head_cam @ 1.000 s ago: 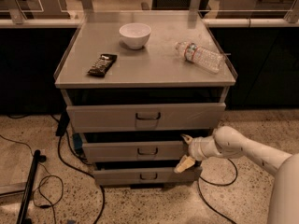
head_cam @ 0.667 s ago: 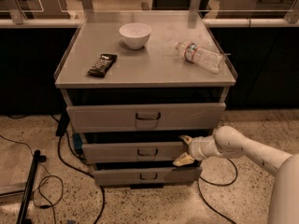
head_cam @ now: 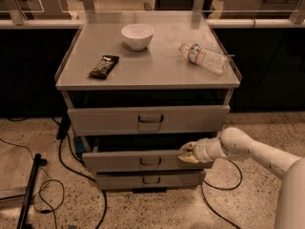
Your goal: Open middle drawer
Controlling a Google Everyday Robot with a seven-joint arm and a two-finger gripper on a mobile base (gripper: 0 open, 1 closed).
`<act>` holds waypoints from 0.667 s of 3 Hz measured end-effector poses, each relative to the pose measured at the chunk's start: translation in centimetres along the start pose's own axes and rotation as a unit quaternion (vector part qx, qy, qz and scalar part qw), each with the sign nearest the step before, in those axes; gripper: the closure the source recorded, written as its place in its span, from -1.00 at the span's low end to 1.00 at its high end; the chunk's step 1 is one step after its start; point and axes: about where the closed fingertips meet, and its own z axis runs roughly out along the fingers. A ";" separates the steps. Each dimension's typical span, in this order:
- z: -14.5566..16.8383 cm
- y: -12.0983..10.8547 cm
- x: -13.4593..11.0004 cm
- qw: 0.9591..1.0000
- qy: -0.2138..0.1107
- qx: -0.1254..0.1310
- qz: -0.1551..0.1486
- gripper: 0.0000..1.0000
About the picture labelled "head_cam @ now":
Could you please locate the thin black looped cable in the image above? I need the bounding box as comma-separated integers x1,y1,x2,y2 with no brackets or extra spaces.
0,137,66,229

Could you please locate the clear plastic water bottle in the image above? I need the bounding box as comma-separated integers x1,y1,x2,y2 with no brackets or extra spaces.
178,43,229,75

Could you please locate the grey drawer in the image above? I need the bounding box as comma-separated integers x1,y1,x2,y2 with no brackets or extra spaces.
68,105,230,135
95,170,206,191
81,132,214,174

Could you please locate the black power adapter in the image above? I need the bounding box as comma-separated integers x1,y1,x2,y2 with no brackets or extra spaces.
56,114,71,140

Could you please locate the white ceramic bowl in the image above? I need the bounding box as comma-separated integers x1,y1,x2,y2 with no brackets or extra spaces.
121,24,154,51

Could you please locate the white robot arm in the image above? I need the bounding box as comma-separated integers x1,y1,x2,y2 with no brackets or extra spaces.
179,127,305,229

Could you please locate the black floor cable left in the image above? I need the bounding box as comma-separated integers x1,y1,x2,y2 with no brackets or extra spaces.
51,116,108,229

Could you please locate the clear acrylic barrier panel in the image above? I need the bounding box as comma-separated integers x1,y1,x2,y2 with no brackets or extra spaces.
1,0,304,24

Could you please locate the black floor cable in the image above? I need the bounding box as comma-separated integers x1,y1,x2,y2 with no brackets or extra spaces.
51,116,108,229
200,158,244,229

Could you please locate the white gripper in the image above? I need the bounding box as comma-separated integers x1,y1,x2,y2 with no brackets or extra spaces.
178,137,223,163

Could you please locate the black floor cable right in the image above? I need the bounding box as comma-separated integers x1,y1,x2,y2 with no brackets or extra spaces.
200,158,244,229

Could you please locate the grey drawer cabinet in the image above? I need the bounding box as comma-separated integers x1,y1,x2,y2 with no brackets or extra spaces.
54,10,243,195

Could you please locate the black metal stand bar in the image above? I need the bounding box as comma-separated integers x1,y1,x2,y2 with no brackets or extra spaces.
16,154,44,229

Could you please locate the dark snack bar packet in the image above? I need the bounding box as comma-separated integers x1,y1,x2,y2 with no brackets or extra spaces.
89,55,119,79

